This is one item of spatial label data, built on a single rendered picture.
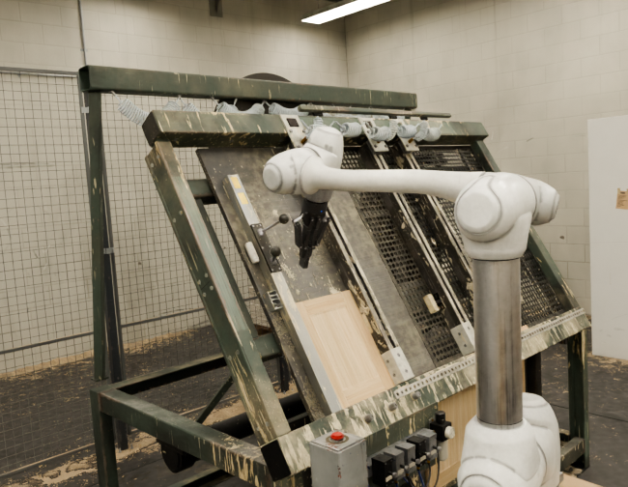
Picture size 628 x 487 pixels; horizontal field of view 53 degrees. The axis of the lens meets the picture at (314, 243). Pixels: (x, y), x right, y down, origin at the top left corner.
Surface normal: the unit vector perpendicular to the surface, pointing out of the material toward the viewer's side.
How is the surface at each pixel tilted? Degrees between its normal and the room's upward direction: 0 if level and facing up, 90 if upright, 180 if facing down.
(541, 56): 90
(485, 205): 85
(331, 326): 60
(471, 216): 85
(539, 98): 90
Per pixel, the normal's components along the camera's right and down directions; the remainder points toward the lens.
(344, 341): 0.57, -0.48
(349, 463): 0.69, 0.03
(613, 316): -0.73, 0.11
